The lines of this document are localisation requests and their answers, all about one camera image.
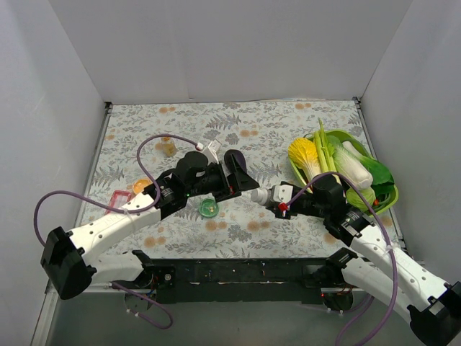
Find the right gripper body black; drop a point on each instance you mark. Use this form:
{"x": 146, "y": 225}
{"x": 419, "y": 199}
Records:
{"x": 278, "y": 207}

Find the green plastic basket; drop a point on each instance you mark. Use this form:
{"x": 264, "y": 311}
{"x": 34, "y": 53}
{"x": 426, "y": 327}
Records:
{"x": 380, "y": 203}

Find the floral patterned table mat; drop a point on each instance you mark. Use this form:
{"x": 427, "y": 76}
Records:
{"x": 262, "y": 131}

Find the amber pill bottle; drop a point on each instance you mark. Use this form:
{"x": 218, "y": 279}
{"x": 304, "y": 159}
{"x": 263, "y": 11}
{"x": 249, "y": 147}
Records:
{"x": 168, "y": 146}

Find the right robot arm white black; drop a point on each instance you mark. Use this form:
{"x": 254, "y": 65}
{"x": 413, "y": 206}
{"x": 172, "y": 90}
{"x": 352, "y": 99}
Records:
{"x": 427, "y": 302}

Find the orange round pill container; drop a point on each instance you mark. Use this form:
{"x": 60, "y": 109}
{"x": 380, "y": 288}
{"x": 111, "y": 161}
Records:
{"x": 140, "y": 185}

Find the green leafy vegetable toy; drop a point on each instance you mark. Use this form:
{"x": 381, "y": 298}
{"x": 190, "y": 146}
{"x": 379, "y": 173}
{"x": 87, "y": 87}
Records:
{"x": 382, "y": 180}

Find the green celery stalk toy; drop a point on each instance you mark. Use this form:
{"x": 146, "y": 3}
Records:
{"x": 325, "y": 146}

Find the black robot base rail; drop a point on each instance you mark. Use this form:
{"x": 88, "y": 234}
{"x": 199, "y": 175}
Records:
{"x": 308, "y": 281}

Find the yellow napa cabbage toy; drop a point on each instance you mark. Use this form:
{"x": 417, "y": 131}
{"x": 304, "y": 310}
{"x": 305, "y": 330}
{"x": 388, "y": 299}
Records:
{"x": 303, "y": 153}

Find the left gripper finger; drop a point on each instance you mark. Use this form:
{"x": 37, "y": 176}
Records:
{"x": 240, "y": 180}
{"x": 222, "y": 195}

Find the aluminium frame rail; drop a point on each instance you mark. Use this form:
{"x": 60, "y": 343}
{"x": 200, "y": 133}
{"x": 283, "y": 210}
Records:
{"x": 48, "y": 309}

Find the green round pill container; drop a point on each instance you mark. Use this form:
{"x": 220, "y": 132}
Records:
{"x": 208, "y": 208}

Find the white vitamin B bottle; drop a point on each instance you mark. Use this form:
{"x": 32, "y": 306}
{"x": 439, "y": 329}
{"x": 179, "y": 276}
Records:
{"x": 262, "y": 196}

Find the purple eggplant toy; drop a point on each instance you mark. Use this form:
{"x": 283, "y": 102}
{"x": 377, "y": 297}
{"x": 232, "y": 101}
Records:
{"x": 234, "y": 154}

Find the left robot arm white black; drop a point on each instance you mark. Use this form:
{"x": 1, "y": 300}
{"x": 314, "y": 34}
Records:
{"x": 73, "y": 260}

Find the white daikon radish toy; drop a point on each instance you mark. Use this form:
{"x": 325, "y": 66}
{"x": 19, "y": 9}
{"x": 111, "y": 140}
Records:
{"x": 353, "y": 169}

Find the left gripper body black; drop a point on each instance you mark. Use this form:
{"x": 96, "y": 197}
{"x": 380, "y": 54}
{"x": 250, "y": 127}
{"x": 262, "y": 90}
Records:
{"x": 227, "y": 182}

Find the pink rectangular pill box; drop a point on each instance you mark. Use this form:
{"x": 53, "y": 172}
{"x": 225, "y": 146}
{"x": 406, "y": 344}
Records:
{"x": 119, "y": 198}

